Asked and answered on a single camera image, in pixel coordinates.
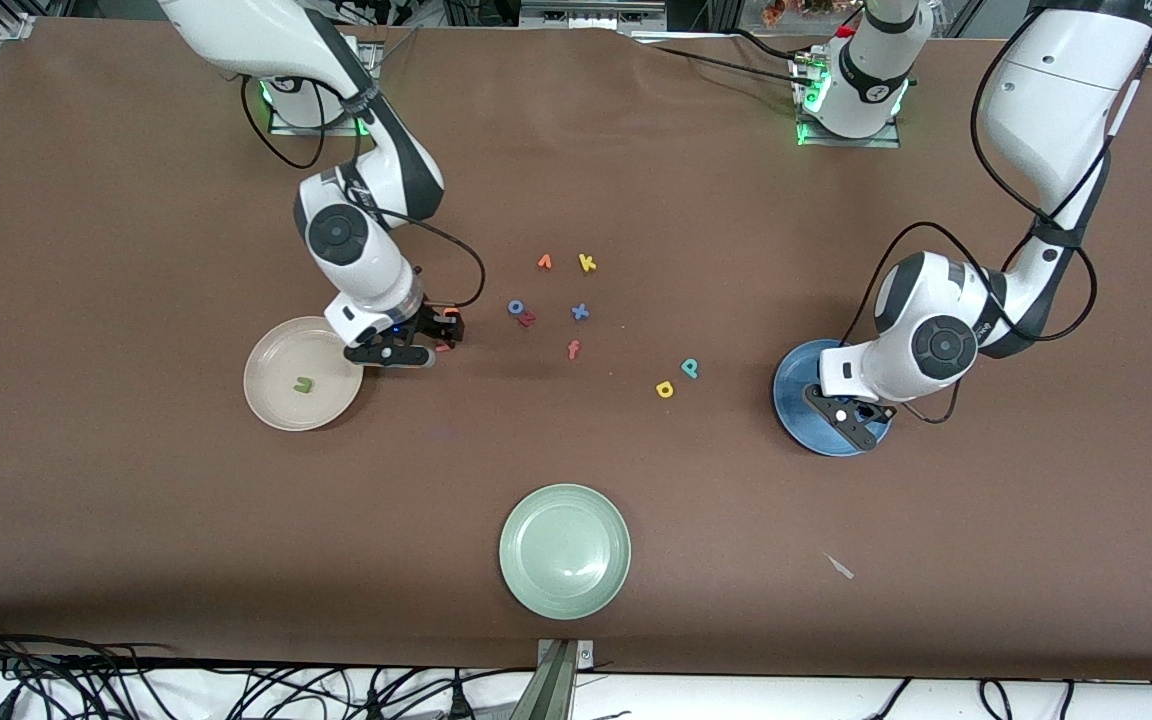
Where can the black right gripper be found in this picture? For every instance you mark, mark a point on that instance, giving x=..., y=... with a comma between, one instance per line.
x=433, y=323

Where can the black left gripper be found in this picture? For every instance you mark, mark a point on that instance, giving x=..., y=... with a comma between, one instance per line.
x=865, y=411

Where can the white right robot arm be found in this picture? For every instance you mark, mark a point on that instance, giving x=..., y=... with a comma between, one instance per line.
x=356, y=240

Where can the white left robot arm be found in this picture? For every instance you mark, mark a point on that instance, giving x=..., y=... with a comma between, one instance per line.
x=1056, y=100

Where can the blue round plate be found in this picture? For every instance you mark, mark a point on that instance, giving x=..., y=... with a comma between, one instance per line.
x=796, y=415

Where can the blue foam letter x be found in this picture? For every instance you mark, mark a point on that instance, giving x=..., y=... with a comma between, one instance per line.
x=580, y=311

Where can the yellow foam letter k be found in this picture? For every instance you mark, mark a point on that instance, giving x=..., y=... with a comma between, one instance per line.
x=583, y=263

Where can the beige brown round plate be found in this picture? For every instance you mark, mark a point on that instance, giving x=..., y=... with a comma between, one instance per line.
x=286, y=350

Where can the small white paper scrap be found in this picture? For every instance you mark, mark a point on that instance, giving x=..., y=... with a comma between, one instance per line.
x=841, y=568

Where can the teal foam letter p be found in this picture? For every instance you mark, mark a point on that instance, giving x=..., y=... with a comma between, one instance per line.
x=688, y=369

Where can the brown table cover sheet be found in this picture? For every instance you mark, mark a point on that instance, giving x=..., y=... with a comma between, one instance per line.
x=576, y=180

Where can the yellow foam letter d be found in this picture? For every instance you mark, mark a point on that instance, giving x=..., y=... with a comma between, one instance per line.
x=658, y=388

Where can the pale green round plate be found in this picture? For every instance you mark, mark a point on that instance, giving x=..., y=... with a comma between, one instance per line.
x=564, y=552

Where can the grey metal box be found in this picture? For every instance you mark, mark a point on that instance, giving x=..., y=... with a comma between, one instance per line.
x=586, y=12

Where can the small orange object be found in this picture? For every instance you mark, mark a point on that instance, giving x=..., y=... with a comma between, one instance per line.
x=774, y=12

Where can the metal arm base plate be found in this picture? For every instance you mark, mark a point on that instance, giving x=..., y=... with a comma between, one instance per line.
x=296, y=131
x=851, y=142

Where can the aluminium camera mount profile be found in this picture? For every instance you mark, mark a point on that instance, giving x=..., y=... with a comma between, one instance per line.
x=556, y=690

